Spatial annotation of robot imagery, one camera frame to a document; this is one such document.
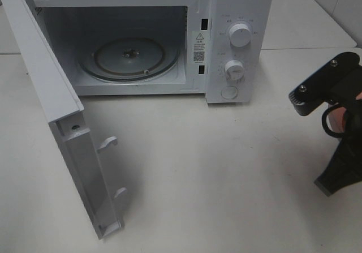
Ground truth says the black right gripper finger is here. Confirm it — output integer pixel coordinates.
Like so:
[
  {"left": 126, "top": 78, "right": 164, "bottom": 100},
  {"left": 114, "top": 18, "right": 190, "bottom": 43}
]
[{"left": 314, "top": 149, "right": 361, "bottom": 196}]

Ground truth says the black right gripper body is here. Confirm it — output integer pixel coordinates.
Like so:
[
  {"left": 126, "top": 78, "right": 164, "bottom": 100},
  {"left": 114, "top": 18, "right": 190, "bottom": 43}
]
[{"left": 325, "top": 66, "right": 362, "bottom": 163}]

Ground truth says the pink round plate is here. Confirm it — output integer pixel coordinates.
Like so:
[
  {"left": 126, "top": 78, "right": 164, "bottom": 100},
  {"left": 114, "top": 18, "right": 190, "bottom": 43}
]
[{"left": 328, "top": 93, "right": 361, "bottom": 134}]

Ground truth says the white microwave knob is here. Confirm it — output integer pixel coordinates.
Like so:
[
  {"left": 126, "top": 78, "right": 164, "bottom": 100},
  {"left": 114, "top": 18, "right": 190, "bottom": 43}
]
[
  {"left": 225, "top": 60, "right": 245, "bottom": 81},
  {"left": 229, "top": 22, "right": 252, "bottom": 48}
]

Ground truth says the round door release button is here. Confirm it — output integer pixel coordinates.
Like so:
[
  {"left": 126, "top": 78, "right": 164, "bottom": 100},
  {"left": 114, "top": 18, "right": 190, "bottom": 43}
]
[{"left": 221, "top": 86, "right": 238, "bottom": 100}]

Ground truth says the white microwave door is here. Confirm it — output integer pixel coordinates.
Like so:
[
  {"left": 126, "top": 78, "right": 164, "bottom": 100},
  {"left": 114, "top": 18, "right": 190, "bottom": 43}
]
[{"left": 1, "top": 0, "right": 127, "bottom": 239}]

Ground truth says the white microwave oven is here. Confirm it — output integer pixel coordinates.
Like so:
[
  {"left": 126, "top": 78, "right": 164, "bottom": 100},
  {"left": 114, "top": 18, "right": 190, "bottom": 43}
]
[{"left": 33, "top": 0, "right": 272, "bottom": 104}]

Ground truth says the glass microwave turntable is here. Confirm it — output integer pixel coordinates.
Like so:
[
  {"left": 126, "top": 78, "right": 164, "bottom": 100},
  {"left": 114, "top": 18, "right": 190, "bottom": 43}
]
[{"left": 78, "top": 37, "right": 180, "bottom": 82}]

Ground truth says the black camera cable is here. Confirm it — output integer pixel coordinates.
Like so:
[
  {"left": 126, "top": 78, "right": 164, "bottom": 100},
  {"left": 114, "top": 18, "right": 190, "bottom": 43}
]
[{"left": 321, "top": 104, "right": 347, "bottom": 138}]

